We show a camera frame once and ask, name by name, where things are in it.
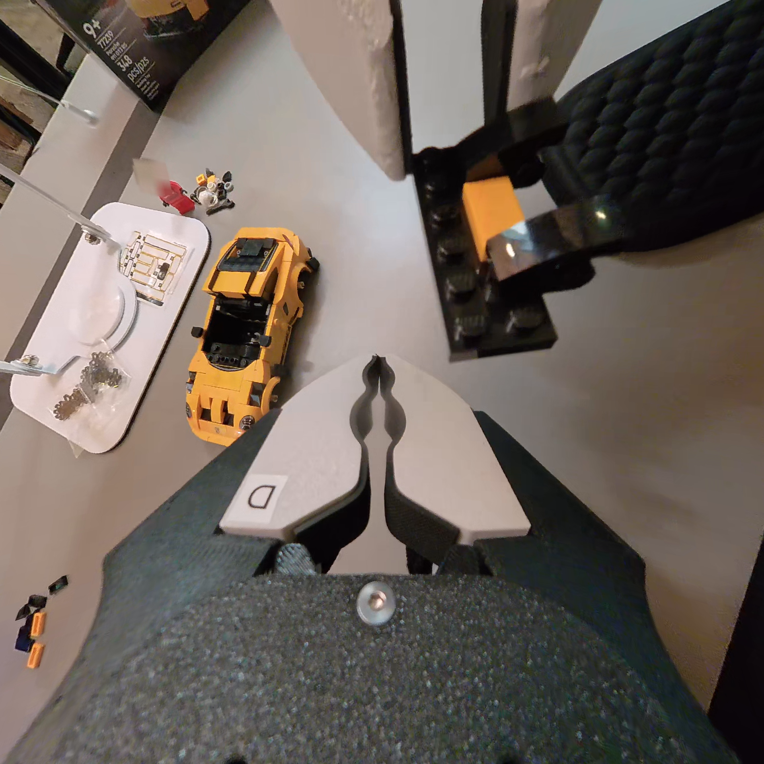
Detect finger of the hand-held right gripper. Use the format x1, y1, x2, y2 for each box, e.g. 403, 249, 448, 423
269, 0, 414, 181
480, 0, 604, 129

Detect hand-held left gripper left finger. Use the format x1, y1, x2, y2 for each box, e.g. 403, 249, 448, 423
219, 355, 380, 539

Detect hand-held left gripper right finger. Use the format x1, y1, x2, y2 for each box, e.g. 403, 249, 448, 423
380, 356, 532, 545

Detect black yellow lego plate assembly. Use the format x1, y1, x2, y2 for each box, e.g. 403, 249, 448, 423
412, 98, 624, 363

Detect yellow lego car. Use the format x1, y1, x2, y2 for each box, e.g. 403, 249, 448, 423
184, 227, 320, 447

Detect pile of small lego pieces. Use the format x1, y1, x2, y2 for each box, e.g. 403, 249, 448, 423
191, 169, 235, 214

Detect lego set box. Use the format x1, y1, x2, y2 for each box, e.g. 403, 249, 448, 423
42, 0, 251, 114

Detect red lego minifigure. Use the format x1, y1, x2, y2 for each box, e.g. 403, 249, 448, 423
160, 179, 195, 214

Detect bag of small lego parts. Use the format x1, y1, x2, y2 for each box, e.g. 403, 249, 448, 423
51, 349, 132, 460

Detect lego sticker sheet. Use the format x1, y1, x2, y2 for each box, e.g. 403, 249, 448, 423
118, 230, 189, 306

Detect black armrest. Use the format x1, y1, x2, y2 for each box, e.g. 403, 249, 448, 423
537, 0, 764, 251

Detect white stand base board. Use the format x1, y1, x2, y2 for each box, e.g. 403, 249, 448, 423
9, 202, 212, 454

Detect round clear lens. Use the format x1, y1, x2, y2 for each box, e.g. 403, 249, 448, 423
68, 281, 139, 347

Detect clear stand rod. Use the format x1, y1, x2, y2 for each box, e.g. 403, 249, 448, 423
0, 353, 80, 377
0, 164, 123, 248

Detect small black brick pieces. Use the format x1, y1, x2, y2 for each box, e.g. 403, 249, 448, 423
15, 592, 49, 653

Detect person's dark clothed torso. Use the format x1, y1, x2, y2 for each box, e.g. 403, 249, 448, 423
707, 537, 764, 764

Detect wire page holder arm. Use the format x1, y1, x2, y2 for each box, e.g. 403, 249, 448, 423
0, 74, 99, 126

